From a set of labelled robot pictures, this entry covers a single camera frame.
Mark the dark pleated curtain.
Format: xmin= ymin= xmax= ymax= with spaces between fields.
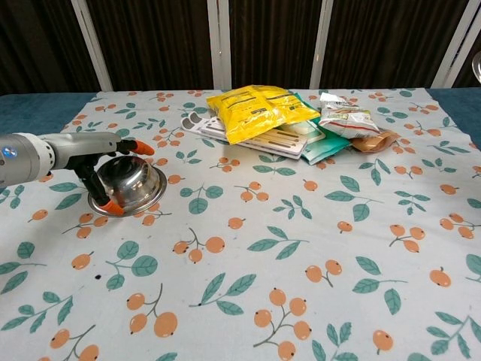
xmin=0 ymin=0 xmax=481 ymax=97

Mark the white card blister pack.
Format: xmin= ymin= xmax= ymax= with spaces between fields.
xmin=180 ymin=111 xmax=307 ymax=161

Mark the teal green packet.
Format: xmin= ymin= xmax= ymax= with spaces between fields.
xmin=299 ymin=122 xmax=351 ymax=165

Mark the white metal frame post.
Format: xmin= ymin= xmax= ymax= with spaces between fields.
xmin=309 ymin=0 xmax=334 ymax=90
xmin=70 ymin=0 xmax=114 ymax=92
xmin=431 ymin=0 xmax=479 ymax=89
xmin=207 ymin=0 xmax=231 ymax=90

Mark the fruit print tablecloth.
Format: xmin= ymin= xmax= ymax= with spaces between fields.
xmin=0 ymin=88 xmax=481 ymax=361

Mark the white silver snack bag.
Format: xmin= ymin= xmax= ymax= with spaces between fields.
xmin=319 ymin=91 xmax=381 ymax=138

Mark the brown snack packet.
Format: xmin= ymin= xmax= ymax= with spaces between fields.
xmin=350 ymin=130 xmax=400 ymax=155

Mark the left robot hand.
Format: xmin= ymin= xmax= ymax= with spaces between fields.
xmin=48 ymin=131 xmax=156 ymax=219

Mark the yellow snack bag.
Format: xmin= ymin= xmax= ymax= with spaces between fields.
xmin=206 ymin=85 xmax=322 ymax=145

